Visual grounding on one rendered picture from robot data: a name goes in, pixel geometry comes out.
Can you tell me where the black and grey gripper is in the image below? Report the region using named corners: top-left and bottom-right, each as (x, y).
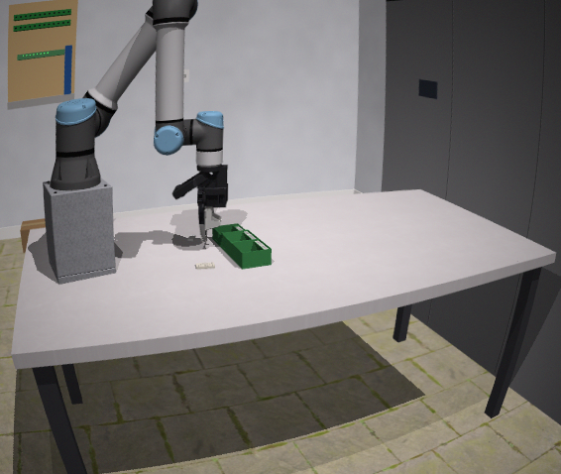
top-left (197, 165), bottom-right (228, 242)

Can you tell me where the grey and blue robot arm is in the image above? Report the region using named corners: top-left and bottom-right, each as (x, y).
top-left (51, 0), bottom-right (224, 190)

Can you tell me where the white domino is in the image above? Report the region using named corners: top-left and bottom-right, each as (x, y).
top-left (196, 263), bottom-right (215, 270)

